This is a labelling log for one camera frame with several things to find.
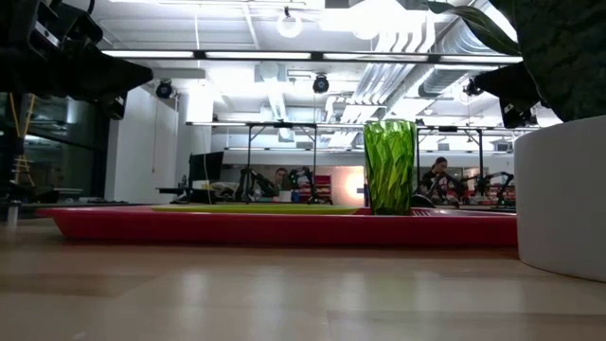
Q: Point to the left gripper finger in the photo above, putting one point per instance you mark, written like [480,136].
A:
[110,62]
[134,81]

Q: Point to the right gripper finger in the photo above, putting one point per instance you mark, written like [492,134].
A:
[492,85]
[518,83]

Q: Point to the green faceted plastic cup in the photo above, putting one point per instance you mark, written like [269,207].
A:
[389,170]

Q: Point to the green round plate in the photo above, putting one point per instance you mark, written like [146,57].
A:
[255,209]

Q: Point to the black background robot arm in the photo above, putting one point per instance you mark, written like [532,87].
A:
[255,184]
[492,184]
[303,177]

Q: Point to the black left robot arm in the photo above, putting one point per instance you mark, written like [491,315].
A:
[19,76]

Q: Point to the red plastic tray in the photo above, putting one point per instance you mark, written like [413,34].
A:
[237,229]

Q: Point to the green leafy plant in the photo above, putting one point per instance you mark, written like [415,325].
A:
[568,57]

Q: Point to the white plant pot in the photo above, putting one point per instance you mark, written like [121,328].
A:
[563,199]

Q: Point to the person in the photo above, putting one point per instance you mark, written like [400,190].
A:
[438,173]
[280,177]

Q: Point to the black computer monitor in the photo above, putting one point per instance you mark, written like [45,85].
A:
[206,166]

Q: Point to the red tool cabinet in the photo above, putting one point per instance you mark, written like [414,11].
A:
[325,187]

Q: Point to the black hanging round camera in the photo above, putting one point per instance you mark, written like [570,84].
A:
[320,84]
[164,90]

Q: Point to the silver ventilation duct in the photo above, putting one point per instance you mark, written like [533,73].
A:
[445,80]

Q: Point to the black background table frame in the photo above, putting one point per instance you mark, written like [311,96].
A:
[284,125]
[447,129]

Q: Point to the small grey metal post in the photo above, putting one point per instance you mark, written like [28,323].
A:
[12,214]

